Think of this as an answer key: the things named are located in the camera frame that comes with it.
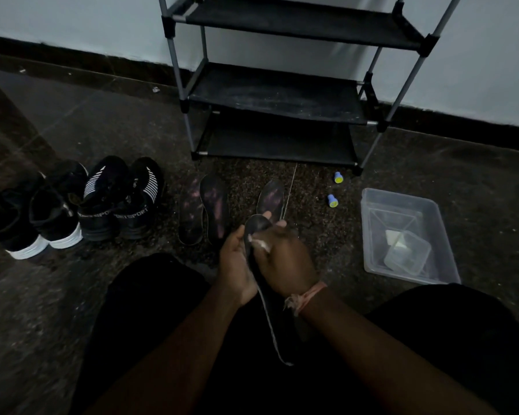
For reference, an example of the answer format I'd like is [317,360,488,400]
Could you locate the black striped sports shoe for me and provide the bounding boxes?
[77,156,130,242]
[114,156,165,241]

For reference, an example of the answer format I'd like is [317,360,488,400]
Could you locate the person's left hand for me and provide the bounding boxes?
[218,211,272,307]

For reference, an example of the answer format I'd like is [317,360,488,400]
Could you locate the person's right hand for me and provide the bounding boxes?
[248,220,320,298]

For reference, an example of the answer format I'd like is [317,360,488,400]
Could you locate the clear plastic tub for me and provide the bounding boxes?
[361,188,462,285]

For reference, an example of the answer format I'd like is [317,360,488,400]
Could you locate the orange thread wristband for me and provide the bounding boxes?
[284,281,328,317]

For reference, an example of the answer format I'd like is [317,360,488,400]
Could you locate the black metal shoe rack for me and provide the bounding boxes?
[157,0,464,176]

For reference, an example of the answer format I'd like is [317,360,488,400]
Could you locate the black white-soled sneaker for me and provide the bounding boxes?
[0,172,49,261]
[29,160,89,250]

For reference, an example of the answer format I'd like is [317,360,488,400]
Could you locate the small clear plastic container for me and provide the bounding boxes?
[383,230,432,277]

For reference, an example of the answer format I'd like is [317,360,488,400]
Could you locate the person's black trousers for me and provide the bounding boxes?
[69,253,519,415]

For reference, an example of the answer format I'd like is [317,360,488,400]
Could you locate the dark shoe insole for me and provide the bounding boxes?
[178,175,204,246]
[199,173,231,246]
[242,214,296,367]
[256,180,285,222]

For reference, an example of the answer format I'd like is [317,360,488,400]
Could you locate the small white cloth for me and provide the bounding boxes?
[248,234,270,254]

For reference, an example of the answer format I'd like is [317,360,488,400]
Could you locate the person's right forearm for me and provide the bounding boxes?
[295,288,501,415]

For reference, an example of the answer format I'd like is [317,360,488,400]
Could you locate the person's left forearm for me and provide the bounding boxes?
[85,282,248,415]

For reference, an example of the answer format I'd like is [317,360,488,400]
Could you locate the thin white stick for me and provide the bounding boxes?
[282,163,298,219]

